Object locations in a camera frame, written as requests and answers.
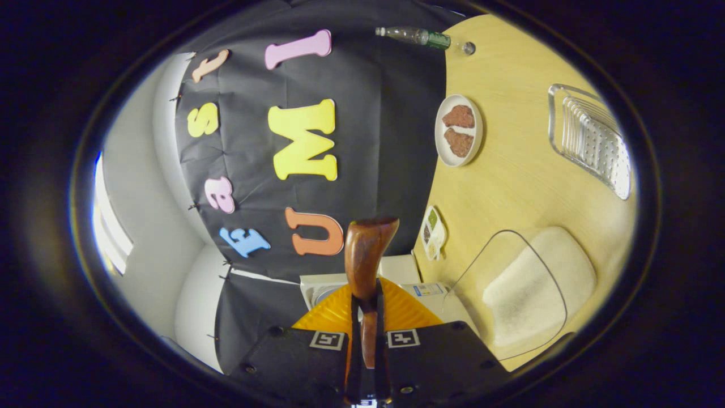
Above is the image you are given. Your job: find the ribbed clear glass tray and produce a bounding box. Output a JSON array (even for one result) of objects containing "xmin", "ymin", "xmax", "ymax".
[{"xmin": 548, "ymin": 84, "xmax": 632, "ymax": 201}]

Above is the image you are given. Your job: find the white divided seasoning dish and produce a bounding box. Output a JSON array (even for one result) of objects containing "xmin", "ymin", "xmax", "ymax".
[{"xmin": 422, "ymin": 205, "xmax": 448, "ymax": 261}]

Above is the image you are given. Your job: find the brown meat piece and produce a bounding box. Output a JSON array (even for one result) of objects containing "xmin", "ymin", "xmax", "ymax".
[
  {"xmin": 442, "ymin": 105, "xmax": 475, "ymax": 129},
  {"xmin": 443, "ymin": 128, "xmax": 475, "ymax": 158}
]

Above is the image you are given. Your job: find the clear plastic water bottle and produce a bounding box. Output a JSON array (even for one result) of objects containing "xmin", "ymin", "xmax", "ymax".
[{"xmin": 375, "ymin": 26, "xmax": 476, "ymax": 56}]

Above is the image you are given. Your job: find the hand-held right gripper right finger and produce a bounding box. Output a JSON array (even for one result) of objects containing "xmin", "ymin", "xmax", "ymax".
[{"xmin": 375, "ymin": 280, "xmax": 510, "ymax": 407}]

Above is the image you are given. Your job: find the white round plate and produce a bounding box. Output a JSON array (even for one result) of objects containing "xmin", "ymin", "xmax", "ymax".
[{"xmin": 434, "ymin": 94, "xmax": 484, "ymax": 168}]

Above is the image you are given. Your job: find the white rice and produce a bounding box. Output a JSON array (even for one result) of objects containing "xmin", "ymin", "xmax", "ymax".
[{"xmin": 483, "ymin": 227, "xmax": 598, "ymax": 349}]

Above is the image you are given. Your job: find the black backdrop cloth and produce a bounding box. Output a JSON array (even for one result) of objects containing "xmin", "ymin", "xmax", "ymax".
[{"xmin": 174, "ymin": 0, "xmax": 471, "ymax": 375}]

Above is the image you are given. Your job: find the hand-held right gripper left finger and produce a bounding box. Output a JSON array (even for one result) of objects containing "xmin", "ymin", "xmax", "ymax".
[{"xmin": 229, "ymin": 282, "xmax": 363, "ymax": 408}]

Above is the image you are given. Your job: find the clear glass bowl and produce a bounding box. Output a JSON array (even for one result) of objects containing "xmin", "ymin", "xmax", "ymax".
[{"xmin": 442, "ymin": 226, "xmax": 599, "ymax": 363}]

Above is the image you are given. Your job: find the white rice cooker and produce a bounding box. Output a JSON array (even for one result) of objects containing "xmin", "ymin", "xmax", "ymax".
[{"xmin": 299, "ymin": 254, "xmax": 482, "ymax": 341}]

